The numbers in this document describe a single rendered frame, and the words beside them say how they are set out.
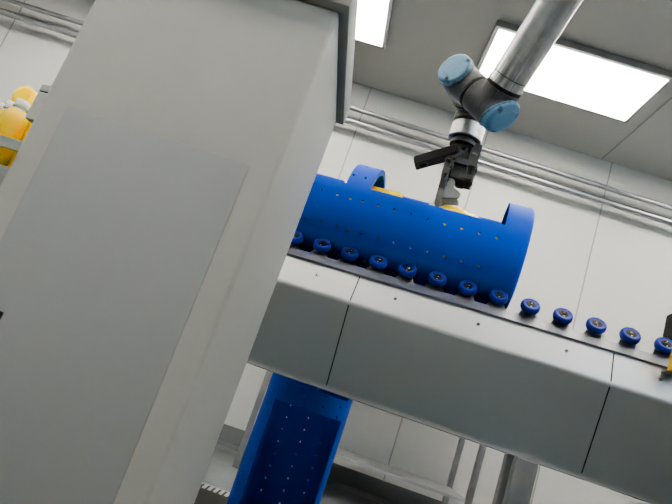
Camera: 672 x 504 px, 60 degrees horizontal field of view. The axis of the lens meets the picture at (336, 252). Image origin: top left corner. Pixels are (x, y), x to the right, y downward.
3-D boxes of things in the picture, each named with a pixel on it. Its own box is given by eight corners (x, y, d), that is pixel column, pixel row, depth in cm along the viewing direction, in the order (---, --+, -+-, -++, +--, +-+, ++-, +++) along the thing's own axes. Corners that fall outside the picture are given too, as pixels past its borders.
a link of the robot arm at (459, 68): (483, 66, 139) (498, 96, 149) (457, 43, 146) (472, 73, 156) (452, 92, 141) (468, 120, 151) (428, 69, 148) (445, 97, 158)
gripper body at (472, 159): (471, 181, 148) (484, 140, 151) (438, 173, 150) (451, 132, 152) (468, 193, 155) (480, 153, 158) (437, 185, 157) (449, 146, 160)
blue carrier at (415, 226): (515, 299, 133) (543, 190, 141) (178, 200, 151) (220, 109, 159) (496, 325, 159) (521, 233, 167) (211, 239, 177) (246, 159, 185)
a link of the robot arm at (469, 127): (453, 115, 153) (450, 132, 162) (448, 131, 152) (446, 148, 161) (486, 123, 151) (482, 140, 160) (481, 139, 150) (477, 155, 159)
